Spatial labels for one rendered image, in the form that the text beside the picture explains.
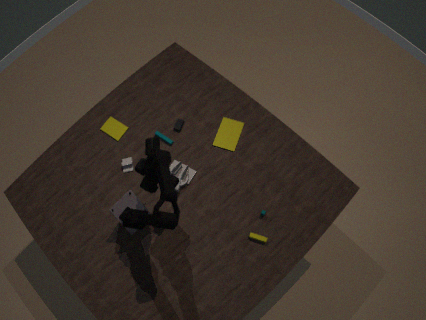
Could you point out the teal rectangular bar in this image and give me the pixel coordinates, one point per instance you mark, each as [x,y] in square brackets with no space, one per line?
[159,134]

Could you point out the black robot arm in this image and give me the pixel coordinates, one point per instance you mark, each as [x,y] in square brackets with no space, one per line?
[157,161]

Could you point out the olive yellow flat square plate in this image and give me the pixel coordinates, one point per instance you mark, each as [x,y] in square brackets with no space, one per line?
[114,128]

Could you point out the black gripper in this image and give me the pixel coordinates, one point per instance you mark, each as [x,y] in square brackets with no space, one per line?
[140,168]

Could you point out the yellow rectangular bar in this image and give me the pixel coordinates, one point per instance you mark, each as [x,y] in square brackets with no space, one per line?
[258,237]

